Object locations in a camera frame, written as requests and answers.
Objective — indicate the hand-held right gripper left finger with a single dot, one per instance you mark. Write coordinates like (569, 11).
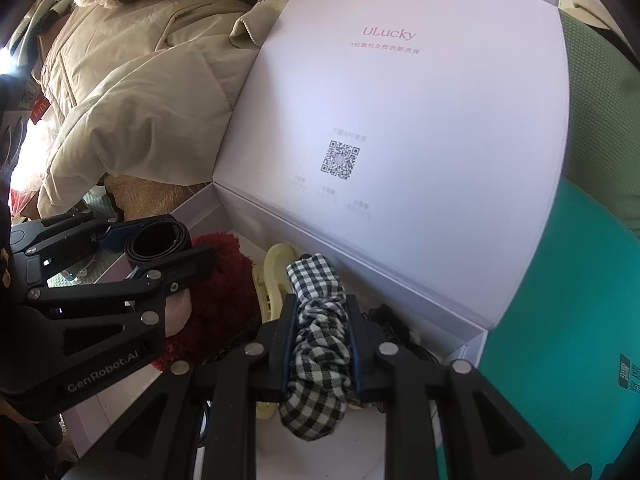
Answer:
(280, 355)

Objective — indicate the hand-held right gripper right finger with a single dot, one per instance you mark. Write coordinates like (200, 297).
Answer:
(362, 360)

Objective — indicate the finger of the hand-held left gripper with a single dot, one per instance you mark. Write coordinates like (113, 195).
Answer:
(165, 280)
(117, 237)

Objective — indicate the pink round jar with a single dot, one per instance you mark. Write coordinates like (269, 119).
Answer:
(180, 310)

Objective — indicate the black white checked scrunchie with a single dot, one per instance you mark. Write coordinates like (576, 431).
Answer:
(320, 350)

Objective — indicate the black elastic hair band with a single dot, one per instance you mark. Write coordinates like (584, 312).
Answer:
(182, 240)

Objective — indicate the black hair claw clip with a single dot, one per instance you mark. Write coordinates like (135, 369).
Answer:
(387, 322)

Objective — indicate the red fluffy scrunchie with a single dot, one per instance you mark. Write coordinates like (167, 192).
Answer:
(225, 300)

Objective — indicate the yellow hair claw clip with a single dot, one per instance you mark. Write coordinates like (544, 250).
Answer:
(272, 260)

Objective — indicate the white gift box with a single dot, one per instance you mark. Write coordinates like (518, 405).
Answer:
(400, 110)

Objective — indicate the beige padded jacket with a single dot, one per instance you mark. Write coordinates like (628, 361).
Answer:
(150, 85)

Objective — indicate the teal bubble mailer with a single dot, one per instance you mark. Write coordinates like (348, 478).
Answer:
(550, 310)

